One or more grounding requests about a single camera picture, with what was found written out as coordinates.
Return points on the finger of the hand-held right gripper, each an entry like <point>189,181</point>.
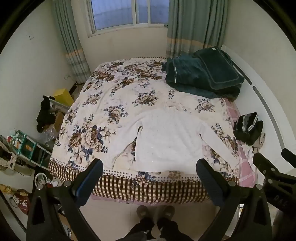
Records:
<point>264,163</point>
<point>289,156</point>

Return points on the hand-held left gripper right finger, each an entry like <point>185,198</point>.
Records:
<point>211,183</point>

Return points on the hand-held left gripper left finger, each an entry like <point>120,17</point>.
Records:
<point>79,187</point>

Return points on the white knit sweater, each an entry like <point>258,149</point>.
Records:
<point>166,139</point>

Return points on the black hanging clothes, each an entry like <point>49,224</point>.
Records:
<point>45,115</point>

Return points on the pink checked sheet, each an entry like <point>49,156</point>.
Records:
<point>247,171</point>

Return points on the beige cloth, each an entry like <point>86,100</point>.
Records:
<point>260,142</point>

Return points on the black striped garment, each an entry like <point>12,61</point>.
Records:
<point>249,134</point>

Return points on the white round fan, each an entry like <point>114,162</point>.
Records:
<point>41,179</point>

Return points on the person's right grey slipper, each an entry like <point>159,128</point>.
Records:
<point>167,210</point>

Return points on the person's grey slipper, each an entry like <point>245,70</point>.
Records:
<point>143,210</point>
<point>167,210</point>

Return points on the red and white slipper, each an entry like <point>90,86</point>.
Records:
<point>22,201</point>

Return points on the clear plastic bag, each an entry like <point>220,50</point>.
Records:
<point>48,136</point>

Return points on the white curved headboard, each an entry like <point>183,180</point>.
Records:
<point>266,92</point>

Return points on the person's left grey slipper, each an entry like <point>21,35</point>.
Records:
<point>143,210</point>

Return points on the cardboard box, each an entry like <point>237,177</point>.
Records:
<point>59,119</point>

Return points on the teal shelf rack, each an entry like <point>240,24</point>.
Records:
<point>22,139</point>

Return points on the person's black pants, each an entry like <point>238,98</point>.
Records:
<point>143,229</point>

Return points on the spotted fabric bag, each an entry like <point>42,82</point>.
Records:
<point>8,157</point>

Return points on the grey metal rack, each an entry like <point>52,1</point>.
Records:
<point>59,105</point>

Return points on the yellow box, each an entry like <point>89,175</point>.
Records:
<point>63,96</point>

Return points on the floral bedspread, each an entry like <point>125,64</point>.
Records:
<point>111,92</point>

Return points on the dark green pillow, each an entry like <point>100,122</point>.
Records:
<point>219,67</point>

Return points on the dark green folded blanket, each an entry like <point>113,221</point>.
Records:
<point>185,71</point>

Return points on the green striped curtain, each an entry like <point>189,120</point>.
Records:
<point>69,46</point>
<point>192,30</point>

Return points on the window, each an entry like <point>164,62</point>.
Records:
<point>115,14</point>

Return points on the wall socket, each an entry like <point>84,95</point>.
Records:
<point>67,76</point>

